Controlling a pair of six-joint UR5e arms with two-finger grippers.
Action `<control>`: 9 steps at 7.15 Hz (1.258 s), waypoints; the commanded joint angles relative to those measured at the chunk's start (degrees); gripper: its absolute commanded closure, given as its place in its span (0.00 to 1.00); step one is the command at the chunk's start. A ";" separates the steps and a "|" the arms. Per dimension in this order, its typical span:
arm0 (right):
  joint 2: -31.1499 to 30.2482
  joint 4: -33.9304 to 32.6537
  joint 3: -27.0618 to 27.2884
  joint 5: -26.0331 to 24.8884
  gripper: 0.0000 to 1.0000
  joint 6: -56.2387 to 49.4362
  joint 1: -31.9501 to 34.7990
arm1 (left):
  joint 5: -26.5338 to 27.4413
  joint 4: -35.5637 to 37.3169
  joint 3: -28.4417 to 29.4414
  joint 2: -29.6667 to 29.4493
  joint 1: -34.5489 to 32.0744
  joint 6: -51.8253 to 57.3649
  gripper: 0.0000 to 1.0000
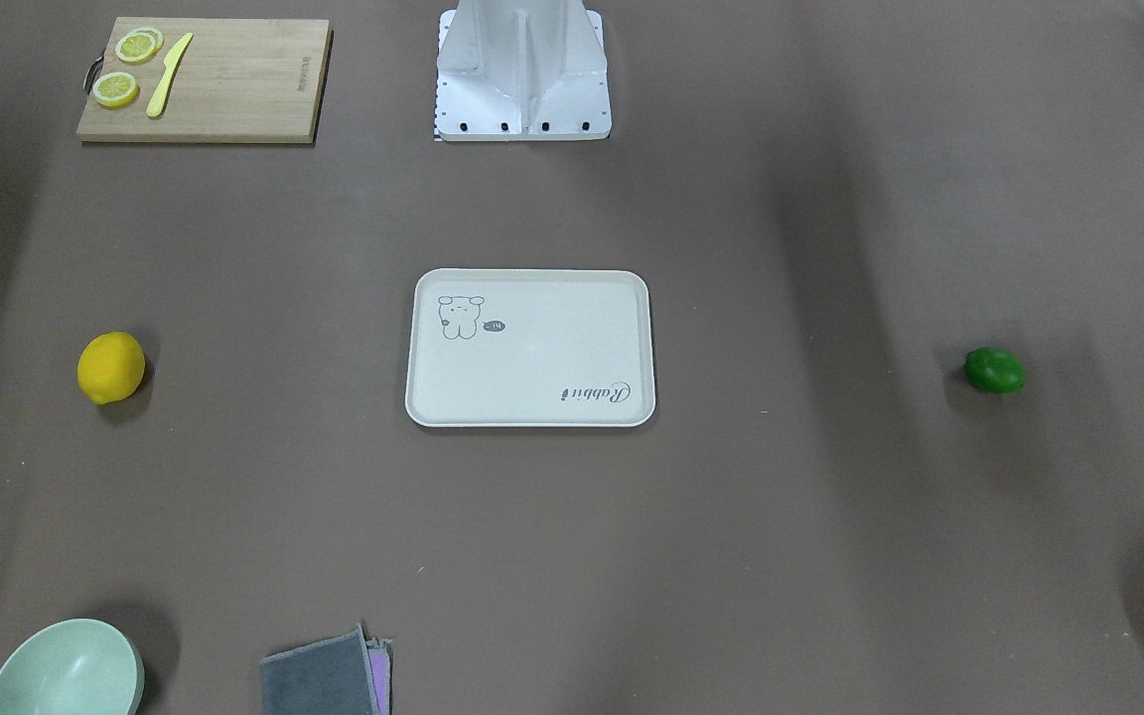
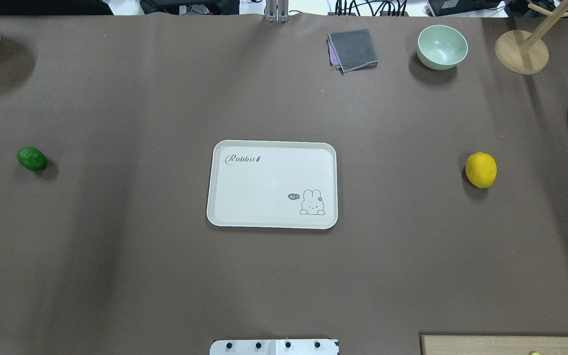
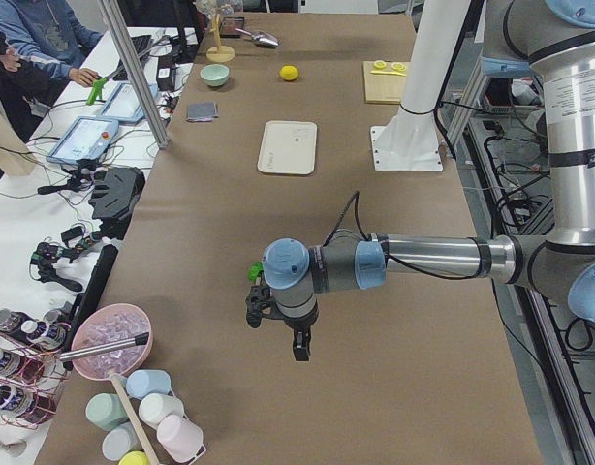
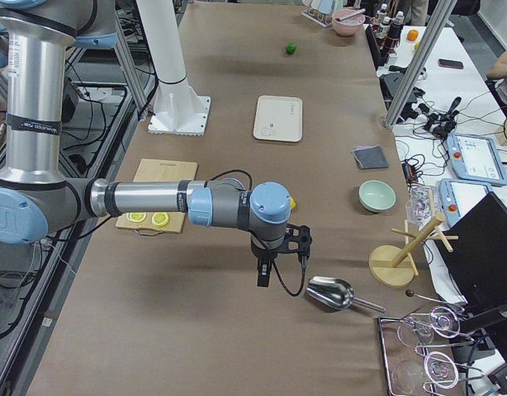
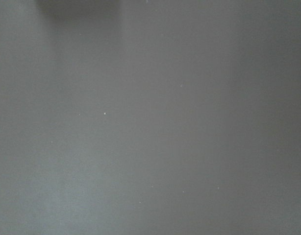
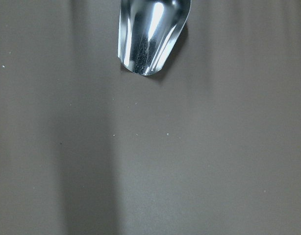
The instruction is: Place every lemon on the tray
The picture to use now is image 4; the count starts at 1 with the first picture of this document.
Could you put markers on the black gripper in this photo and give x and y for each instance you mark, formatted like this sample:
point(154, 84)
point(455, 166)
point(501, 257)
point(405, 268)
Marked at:
point(261, 252)

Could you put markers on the green lime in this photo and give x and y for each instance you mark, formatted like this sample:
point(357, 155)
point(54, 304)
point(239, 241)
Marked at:
point(291, 48)

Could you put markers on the cream rectangular tray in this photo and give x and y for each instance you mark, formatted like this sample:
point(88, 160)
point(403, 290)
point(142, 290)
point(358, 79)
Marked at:
point(278, 119)

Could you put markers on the metal scoop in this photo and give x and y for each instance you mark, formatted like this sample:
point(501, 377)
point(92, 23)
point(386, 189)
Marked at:
point(337, 294)

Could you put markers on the wooden mug tree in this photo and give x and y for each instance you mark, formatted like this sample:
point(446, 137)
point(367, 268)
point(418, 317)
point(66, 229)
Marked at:
point(394, 266)

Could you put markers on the mint green bowl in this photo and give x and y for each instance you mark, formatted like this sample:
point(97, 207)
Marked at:
point(376, 196)

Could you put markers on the lemon slice pair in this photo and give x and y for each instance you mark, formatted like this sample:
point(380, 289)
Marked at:
point(136, 217)

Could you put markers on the grey folded cloth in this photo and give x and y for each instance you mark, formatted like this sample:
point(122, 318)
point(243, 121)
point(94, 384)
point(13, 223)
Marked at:
point(370, 157)

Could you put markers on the teach pendant near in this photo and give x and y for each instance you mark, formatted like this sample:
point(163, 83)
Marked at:
point(458, 197)

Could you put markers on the teach pendant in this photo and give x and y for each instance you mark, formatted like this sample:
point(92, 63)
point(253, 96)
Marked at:
point(458, 197)
point(475, 158)

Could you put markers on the black monitor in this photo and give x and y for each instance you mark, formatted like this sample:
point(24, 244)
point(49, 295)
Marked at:
point(478, 265)

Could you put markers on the teach pendant far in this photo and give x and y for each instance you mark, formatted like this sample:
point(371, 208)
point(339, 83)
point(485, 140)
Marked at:
point(475, 158)

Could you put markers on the pink bowl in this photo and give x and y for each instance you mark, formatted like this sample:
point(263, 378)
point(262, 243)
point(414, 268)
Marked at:
point(346, 22)

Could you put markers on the black smartphone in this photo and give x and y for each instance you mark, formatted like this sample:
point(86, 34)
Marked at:
point(448, 63)

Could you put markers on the orange fruit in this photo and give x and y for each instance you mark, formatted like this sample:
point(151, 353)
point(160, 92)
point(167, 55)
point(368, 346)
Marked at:
point(412, 35)

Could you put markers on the lemon slice near handle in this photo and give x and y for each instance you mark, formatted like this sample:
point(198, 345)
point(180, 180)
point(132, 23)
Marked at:
point(160, 219)

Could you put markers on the white pedestal column base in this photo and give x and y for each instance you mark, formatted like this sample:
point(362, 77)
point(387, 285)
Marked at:
point(177, 108)

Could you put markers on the wire glass rack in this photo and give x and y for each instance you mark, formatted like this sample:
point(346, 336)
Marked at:
point(417, 353)

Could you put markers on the aluminium frame post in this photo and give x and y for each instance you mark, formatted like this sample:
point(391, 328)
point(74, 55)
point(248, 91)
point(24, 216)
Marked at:
point(437, 21)

